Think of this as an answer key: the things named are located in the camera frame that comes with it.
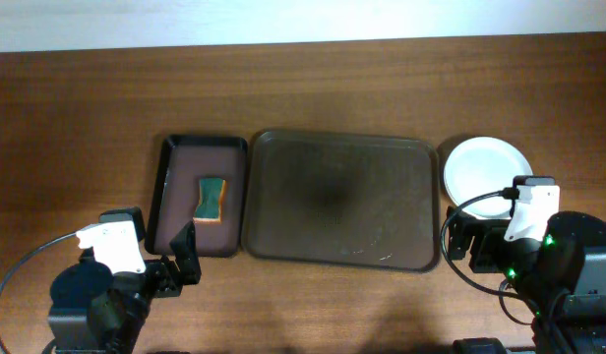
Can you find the green orange sponge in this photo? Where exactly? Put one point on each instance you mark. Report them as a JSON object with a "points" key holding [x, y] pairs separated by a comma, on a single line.
{"points": [[211, 198]]}

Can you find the small black tray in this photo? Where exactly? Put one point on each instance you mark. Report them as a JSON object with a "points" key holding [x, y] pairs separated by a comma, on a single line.
{"points": [[186, 164]]}

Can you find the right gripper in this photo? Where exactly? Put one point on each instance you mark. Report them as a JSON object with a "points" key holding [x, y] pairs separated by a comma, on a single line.
{"points": [[487, 234]]}

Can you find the pale green plate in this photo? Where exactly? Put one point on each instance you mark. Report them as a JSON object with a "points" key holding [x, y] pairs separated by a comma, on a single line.
{"points": [[482, 165]]}

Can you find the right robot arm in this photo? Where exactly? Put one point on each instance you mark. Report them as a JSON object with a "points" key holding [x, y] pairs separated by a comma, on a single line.
{"points": [[560, 276]]}

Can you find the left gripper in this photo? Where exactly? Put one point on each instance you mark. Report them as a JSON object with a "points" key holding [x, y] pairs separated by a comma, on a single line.
{"points": [[170, 281]]}

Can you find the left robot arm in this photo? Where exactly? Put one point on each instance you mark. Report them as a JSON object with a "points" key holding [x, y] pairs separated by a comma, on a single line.
{"points": [[101, 304]]}

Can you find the large brown serving tray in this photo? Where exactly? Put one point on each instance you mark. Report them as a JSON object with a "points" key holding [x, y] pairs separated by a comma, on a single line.
{"points": [[343, 199]]}

